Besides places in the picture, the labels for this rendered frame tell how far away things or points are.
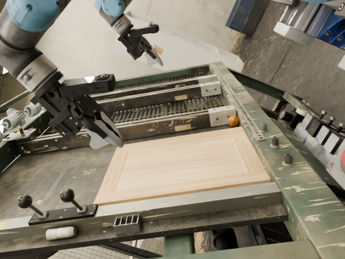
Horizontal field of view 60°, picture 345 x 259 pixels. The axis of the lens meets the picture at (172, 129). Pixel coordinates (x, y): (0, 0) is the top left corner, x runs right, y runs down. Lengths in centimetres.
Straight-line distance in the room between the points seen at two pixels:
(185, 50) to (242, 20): 105
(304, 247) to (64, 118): 57
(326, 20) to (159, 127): 80
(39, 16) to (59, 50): 621
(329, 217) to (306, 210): 5
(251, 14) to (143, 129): 404
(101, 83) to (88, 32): 589
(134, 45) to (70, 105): 67
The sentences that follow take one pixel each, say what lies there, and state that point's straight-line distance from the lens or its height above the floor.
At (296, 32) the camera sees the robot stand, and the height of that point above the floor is 97.
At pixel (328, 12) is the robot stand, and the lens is 107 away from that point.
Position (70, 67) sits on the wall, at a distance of 679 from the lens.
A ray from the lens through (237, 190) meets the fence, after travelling 89.
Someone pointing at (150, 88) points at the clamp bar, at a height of 131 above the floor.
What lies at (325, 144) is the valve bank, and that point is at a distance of 104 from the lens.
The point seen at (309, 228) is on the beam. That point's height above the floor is 90.
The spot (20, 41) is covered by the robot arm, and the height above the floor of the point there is 158.
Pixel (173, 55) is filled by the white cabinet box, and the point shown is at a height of 111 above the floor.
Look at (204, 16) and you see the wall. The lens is 619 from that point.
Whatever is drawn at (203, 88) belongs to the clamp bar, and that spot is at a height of 100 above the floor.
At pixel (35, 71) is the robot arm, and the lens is 65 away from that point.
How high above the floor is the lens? 134
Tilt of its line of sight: 8 degrees down
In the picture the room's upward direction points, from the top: 70 degrees counter-clockwise
